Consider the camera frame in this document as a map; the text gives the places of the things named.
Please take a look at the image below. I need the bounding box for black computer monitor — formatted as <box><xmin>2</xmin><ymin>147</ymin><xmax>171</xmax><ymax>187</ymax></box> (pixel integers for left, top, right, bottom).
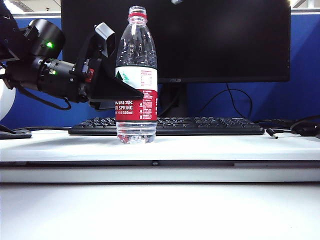
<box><xmin>60</xmin><ymin>0</ymin><xmax>292</xmax><ymax>85</ymax></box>

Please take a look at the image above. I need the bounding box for dark grey cloth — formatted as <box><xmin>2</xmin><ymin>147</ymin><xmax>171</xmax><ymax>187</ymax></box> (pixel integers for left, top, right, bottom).
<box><xmin>0</xmin><ymin>124</ymin><xmax>32</xmax><ymax>140</ymax></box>

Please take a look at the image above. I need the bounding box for clear plastic water bottle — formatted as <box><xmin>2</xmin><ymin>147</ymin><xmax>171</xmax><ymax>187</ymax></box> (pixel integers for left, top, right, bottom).
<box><xmin>114</xmin><ymin>5</ymin><xmax>159</xmax><ymax>145</ymax></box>

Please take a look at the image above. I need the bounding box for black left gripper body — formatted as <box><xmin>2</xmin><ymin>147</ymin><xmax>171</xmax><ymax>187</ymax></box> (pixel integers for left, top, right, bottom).
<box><xmin>72</xmin><ymin>58</ymin><xmax>101</xmax><ymax>103</ymax></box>

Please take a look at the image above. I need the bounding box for black cable with barrel plug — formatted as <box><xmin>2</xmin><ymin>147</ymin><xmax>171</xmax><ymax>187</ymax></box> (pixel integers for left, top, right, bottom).
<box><xmin>266</xmin><ymin>127</ymin><xmax>293</xmax><ymax>140</ymax></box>

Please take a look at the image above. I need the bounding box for white desk fan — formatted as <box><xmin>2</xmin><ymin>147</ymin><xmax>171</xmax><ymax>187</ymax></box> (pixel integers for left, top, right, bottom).
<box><xmin>0</xmin><ymin>67</ymin><xmax>16</xmax><ymax>121</ymax></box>

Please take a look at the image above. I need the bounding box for black computer keyboard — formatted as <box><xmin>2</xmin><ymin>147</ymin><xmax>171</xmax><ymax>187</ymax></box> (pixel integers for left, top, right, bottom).
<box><xmin>67</xmin><ymin>116</ymin><xmax>266</xmax><ymax>137</ymax></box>

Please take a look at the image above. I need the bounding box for thin black fan cable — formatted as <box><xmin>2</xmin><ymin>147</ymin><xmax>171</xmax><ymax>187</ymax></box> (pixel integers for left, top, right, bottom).
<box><xmin>12</xmin><ymin>126</ymin><xmax>72</xmax><ymax>132</ymax></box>

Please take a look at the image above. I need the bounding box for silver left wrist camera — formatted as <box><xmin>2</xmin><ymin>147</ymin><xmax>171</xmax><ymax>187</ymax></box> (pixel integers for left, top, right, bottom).
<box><xmin>94</xmin><ymin>22</ymin><xmax>117</xmax><ymax>59</ymax></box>

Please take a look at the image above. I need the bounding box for thin black monitor cable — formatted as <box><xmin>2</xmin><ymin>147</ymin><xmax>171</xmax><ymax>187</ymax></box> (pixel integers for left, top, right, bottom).
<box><xmin>199</xmin><ymin>83</ymin><xmax>253</xmax><ymax>120</ymax></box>

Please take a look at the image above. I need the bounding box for white raised desk board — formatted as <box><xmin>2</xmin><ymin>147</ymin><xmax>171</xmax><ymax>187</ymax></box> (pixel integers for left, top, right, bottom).
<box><xmin>0</xmin><ymin>129</ymin><xmax>320</xmax><ymax>163</ymax></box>

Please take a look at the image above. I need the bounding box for blue office partition panel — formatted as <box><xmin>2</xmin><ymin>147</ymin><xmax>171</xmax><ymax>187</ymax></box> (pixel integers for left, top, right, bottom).
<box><xmin>0</xmin><ymin>13</ymin><xmax>320</xmax><ymax>130</ymax></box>

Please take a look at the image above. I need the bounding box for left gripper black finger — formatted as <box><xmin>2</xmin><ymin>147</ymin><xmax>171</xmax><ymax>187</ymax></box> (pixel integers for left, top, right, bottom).
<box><xmin>87</xmin><ymin>58</ymin><xmax>145</xmax><ymax>101</ymax></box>
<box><xmin>89</xmin><ymin>99</ymin><xmax>116</xmax><ymax>111</ymax></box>

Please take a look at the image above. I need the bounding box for black cable bundle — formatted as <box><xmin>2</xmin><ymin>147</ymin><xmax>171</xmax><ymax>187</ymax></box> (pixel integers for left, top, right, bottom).
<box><xmin>254</xmin><ymin>115</ymin><xmax>320</xmax><ymax>140</ymax></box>

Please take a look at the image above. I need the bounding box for black monitor stand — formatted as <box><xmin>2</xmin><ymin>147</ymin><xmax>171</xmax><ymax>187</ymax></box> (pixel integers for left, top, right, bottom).
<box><xmin>158</xmin><ymin>83</ymin><xmax>189</xmax><ymax>118</ymax></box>

